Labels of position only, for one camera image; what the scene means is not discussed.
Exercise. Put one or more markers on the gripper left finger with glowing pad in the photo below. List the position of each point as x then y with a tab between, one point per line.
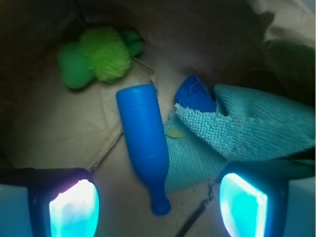
61	202

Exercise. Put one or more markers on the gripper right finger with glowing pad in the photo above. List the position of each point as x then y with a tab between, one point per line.
268	198

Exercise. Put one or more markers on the blue plastic bottle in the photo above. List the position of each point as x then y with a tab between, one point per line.
146	142

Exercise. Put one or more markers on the light blue microfiber cloth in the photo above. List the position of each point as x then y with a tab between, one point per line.
247	125

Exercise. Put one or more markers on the blue felt ball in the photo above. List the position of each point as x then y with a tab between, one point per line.
193	95

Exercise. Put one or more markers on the brown paper bag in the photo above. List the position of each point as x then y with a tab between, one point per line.
263	44

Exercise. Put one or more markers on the green plush toy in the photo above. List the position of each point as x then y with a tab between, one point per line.
102	53

